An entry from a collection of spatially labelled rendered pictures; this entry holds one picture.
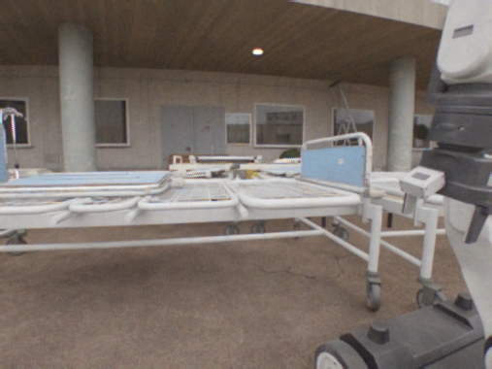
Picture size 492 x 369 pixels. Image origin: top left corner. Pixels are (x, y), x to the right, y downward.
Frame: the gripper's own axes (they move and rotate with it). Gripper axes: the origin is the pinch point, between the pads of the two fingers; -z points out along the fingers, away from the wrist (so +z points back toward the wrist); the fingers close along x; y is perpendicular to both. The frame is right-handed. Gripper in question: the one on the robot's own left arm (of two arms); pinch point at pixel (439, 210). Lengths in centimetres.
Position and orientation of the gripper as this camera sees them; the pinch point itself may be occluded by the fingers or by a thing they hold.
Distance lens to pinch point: 48.3
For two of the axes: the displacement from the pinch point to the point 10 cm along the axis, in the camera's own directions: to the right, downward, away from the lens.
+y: -9.6, 0.3, -2.9
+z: 0.6, -9.5, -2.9
